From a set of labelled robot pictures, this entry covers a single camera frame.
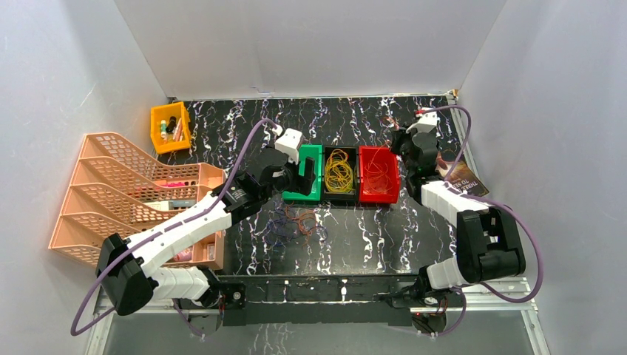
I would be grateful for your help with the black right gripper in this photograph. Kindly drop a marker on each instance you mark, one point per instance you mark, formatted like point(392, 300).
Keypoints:
point(398, 137)

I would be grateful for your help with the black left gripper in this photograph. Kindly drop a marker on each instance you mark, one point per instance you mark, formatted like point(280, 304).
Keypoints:
point(298, 173)

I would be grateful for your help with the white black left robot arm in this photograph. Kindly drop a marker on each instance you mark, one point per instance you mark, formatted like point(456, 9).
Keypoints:
point(131, 270)

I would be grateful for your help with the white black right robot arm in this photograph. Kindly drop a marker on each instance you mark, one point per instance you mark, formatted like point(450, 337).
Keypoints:
point(488, 245)

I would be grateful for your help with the black plastic bin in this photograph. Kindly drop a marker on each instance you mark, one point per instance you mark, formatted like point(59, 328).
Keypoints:
point(340, 174)

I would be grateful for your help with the red plastic bin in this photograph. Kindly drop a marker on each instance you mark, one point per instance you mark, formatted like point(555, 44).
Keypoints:
point(379, 175)

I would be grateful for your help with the dark paperback book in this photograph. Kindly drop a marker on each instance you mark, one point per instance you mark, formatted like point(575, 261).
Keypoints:
point(461, 177)

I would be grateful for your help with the yellow plastic bin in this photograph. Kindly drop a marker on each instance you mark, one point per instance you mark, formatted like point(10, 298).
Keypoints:
point(169, 128)

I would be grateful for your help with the peach plastic file rack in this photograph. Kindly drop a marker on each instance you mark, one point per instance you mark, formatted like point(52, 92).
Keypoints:
point(116, 187)

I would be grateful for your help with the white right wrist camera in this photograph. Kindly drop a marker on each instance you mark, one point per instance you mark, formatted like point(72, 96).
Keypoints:
point(425, 121)

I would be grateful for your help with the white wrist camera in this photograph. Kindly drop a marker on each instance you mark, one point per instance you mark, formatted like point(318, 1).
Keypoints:
point(425, 121)
point(288, 141)

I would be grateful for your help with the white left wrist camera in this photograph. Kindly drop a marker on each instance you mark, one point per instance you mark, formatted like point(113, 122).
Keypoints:
point(288, 141)

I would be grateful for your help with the aluminium table frame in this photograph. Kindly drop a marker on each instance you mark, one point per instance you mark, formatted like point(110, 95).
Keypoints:
point(132, 271)

